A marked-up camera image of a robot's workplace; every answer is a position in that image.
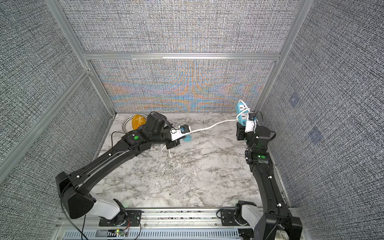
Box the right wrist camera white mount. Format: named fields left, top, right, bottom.
left=245, top=113, right=259, bottom=133

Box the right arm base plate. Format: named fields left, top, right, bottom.
left=216, top=208, right=251, bottom=227

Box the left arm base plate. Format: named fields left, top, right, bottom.
left=99, top=210, right=143, bottom=227

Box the white power strip cord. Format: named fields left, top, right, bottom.
left=173, top=118, right=191, bottom=136

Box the aluminium front rail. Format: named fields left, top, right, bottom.
left=55, top=207, right=307, bottom=230

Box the white slotted cable duct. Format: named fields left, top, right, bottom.
left=63, top=229, right=240, bottom=240

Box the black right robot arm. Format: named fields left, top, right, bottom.
left=235, top=123, right=303, bottom=240

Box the white cord of wall strip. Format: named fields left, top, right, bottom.
left=160, top=99, right=252, bottom=159

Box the orange bread in bowl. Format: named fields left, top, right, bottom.
left=132, top=115, right=147, bottom=130

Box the white patterned bowl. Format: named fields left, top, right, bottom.
left=122, top=114, right=148, bottom=133

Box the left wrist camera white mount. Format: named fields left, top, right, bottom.
left=170, top=125, right=191, bottom=140

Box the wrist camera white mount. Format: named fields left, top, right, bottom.
left=245, top=113, right=259, bottom=133
left=170, top=125, right=191, bottom=140

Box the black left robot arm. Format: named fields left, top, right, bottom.
left=56, top=112, right=191, bottom=226

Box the teal power strip with sockets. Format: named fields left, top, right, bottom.
left=182, top=135, right=192, bottom=142

